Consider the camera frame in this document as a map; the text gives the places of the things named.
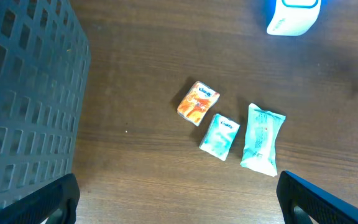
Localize small orange tissue pack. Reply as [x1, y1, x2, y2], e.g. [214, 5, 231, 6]
[177, 81, 220, 126]

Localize teal wet wipes pack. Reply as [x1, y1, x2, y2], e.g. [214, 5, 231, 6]
[240, 103, 286, 177]

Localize white barcode scanner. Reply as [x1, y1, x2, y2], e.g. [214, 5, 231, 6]
[266, 0, 321, 36]

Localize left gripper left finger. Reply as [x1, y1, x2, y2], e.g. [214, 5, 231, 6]
[0, 174, 80, 224]

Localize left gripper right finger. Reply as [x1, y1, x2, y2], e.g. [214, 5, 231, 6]
[277, 170, 358, 223]

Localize small teal tissue pack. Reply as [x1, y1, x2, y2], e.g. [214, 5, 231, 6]
[199, 114, 240, 161]

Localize dark grey plastic basket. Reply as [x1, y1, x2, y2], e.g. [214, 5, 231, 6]
[0, 0, 91, 210]

